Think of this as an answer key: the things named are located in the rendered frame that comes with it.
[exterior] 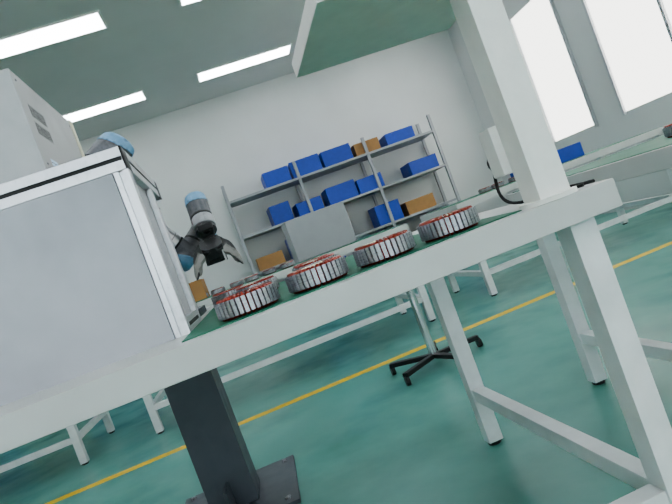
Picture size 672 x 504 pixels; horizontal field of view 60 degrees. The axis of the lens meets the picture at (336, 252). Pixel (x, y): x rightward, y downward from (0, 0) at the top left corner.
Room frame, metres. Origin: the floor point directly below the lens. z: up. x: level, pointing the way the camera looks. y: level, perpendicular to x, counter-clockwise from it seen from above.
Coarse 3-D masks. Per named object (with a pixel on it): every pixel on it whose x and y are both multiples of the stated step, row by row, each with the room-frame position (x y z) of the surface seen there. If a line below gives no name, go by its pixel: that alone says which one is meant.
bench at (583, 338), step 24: (648, 144) 1.80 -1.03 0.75; (576, 168) 2.10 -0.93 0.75; (600, 168) 1.55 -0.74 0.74; (624, 168) 1.46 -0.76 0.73; (648, 168) 1.38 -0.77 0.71; (552, 240) 2.04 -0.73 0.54; (552, 264) 2.04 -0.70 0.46; (576, 312) 2.04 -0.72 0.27; (576, 336) 2.05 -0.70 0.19; (600, 360) 2.04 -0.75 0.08; (600, 384) 2.04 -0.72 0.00
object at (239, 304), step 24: (456, 216) 1.00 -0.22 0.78; (384, 240) 0.98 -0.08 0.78; (408, 240) 1.00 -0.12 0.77; (432, 240) 1.03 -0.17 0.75; (336, 264) 0.98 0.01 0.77; (360, 264) 1.01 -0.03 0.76; (264, 288) 0.96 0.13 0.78; (288, 288) 1.00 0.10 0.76; (312, 288) 0.97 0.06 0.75; (216, 312) 0.97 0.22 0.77; (240, 312) 0.94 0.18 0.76
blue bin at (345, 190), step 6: (336, 186) 7.84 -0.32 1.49; (342, 186) 7.85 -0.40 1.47; (348, 186) 7.86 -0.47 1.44; (354, 186) 7.87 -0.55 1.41; (324, 192) 7.91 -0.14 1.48; (330, 192) 7.82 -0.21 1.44; (336, 192) 7.83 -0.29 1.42; (342, 192) 7.84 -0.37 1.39; (348, 192) 7.86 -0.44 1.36; (354, 192) 7.87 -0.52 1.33; (324, 198) 8.07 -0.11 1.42; (330, 198) 7.81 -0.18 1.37; (336, 198) 7.83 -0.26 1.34; (342, 198) 7.84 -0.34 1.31; (348, 198) 7.85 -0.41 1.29; (330, 204) 7.81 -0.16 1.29
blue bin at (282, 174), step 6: (282, 168) 7.74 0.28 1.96; (264, 174) 7.70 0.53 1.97; (270, 174) 7.71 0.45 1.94; (276, 174) 7.72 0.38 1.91; (282, 174) 7.74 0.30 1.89; (288, 174) 7.75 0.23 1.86; (264, 180) 7.69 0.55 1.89; (270, 180) 7.71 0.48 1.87; (276, 180) 7.72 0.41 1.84; (282, 180) 7.73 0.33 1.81; (288, 180) 7.74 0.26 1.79; (264, 186) 7.91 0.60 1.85; (270, 186) 7.70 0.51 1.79
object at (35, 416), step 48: (576, 192) 0.96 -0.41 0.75; (480, 240) 0.93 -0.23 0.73; (528, 240) 0.94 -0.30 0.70; (336, 288) 0.89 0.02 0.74; (384, 288) 0.90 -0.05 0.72; (240, 336) 0.87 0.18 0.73; (288, 336) 0.88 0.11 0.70; (96, 384) 0.83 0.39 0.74; (144, 384) 0.84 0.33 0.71; (0, 432) 0.81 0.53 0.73; (48, 432) 0.82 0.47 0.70
